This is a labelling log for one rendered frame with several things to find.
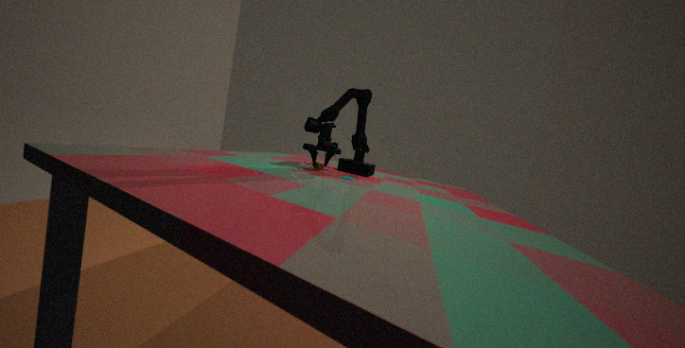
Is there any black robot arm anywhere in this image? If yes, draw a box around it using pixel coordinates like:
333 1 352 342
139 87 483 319
305 88 372 163

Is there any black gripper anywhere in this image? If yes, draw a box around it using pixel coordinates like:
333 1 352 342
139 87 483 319
303 134 341 166

